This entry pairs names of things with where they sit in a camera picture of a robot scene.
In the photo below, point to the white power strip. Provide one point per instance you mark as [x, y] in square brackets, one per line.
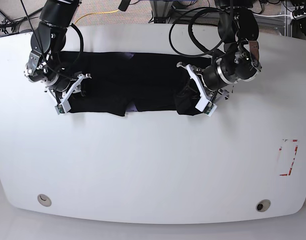
[299, 12]

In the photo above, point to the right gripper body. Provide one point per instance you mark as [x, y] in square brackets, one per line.
[61, 89]

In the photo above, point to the aluminium frame stand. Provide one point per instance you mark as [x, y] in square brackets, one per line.
[181, 11]

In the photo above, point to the table cable grommet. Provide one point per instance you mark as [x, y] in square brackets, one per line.
[263, 205]
[44, 200]

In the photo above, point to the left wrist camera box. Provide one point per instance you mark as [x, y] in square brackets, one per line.
[205, 106]

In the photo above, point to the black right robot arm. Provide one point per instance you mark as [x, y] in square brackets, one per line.
[58, 71]

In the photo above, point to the right table cable grommet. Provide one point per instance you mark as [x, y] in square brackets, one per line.
[263, 205]

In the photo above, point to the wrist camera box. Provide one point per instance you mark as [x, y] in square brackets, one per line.
[205, 106]
[63, 108]

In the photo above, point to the red tape rectangle marking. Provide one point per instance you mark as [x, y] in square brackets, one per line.
[286, 156]

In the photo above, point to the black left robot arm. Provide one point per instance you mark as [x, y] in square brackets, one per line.
[239, 61]

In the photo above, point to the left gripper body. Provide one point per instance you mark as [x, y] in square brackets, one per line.
[207, 82]

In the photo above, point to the left table cable grommet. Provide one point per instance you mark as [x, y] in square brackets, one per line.
[44, 200]

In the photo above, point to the black graphic T-shirt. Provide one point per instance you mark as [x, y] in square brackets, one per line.
[124, 81]

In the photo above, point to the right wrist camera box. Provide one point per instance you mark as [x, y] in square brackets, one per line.
[63, 108]

